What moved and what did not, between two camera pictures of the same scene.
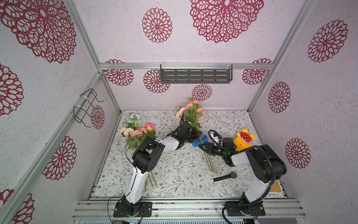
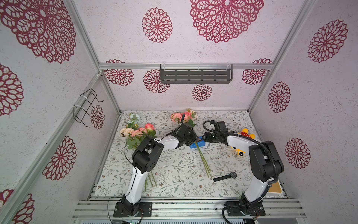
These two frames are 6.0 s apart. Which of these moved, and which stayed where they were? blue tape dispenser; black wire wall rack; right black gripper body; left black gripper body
Moved: right black gripper body
Stayed: left black gripper body; blue tape dispenser; black wire wall rack
